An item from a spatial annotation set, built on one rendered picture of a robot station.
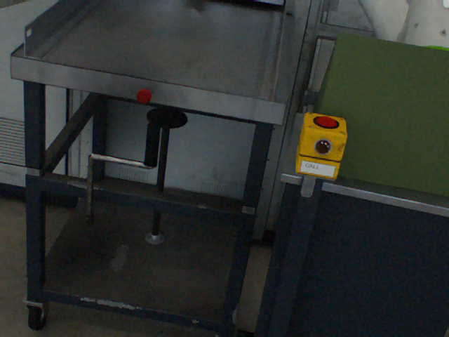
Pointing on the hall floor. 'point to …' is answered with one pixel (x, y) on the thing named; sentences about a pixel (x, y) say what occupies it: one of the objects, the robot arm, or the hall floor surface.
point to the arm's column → (363, 271)
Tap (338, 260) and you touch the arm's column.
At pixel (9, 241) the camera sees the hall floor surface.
